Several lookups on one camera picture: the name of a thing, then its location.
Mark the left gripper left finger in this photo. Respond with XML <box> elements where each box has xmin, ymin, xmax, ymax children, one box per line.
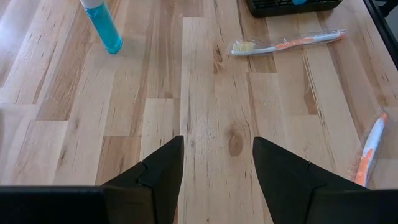
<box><xmin>102</xmin><ymin>135</ymin><xmax>185</xmax><ymax>224</ymax></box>

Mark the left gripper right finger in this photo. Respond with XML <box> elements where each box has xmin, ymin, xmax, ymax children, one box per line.
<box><xmin>252</xmin><ymin>136</ymin><xmax>368</xmax><ymax>224</ymax></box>

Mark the orange toothbrush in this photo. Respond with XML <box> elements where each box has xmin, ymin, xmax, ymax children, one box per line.
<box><xmin>228</xmin><ymin>29</ymin><xmax>348</xmax><ymax>57</ymax></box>
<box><xmin>349</xmin><ymin>110</ymin><xmax>391</xmax><ymax>189</ymax></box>

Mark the black mesh basket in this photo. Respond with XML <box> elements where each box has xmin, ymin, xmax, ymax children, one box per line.
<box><xmin>246</xmin><ymin>0</ymin><xmax>344</xmax><ymax>19</ymax></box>

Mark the black aluminium table frame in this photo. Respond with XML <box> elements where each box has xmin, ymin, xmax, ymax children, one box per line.
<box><xmin>363</xmin><ymin>0</ymin><xmax>398</xmax><ymax>71</ymax></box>

